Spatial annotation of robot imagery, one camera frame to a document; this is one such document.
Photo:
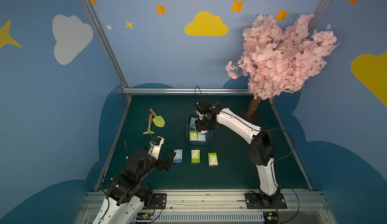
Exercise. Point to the green white tissue pack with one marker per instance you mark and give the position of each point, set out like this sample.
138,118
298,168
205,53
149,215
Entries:
195,156

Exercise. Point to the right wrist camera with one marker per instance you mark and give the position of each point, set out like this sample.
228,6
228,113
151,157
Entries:
202,107

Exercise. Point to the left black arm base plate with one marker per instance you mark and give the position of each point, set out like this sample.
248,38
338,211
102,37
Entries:
156,201

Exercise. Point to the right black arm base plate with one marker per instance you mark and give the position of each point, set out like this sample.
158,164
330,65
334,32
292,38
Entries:
257,201

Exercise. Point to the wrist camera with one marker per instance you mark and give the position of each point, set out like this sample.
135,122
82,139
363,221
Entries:
202,107
155,146

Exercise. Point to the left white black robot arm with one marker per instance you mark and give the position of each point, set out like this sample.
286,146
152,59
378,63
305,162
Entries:
127,196

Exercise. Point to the left green circuit board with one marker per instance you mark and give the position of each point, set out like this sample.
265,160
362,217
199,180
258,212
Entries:
144,216

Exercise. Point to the green trowel wooden handle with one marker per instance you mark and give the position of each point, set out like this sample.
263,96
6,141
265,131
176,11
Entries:
157,119

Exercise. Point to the right green circuit board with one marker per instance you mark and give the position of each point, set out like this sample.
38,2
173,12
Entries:
271,217

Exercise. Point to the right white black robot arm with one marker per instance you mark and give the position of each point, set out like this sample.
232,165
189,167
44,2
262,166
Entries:
260,147

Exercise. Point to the green rake wooden handle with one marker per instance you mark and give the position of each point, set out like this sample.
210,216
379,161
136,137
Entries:
148,130

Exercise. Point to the blue plastic storage box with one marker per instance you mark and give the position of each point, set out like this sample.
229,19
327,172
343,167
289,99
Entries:
209,134

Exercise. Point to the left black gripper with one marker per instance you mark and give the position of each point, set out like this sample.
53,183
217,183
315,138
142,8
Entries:
165,163

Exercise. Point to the pink blossom artificial tree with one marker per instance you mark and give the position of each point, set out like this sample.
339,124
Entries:
276,60

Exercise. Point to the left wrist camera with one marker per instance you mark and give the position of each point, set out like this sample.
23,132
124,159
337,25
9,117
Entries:
155,146

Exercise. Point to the green circuit board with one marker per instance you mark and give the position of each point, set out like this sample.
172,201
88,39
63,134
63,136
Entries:
271,217
144,216

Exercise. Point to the aluminium front rail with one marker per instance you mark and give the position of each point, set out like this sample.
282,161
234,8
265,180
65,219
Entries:
224,206

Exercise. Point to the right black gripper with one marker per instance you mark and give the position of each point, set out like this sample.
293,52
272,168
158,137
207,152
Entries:
204,123

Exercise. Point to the aluminium back frame bar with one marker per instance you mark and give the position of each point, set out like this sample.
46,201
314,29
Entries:
184,91

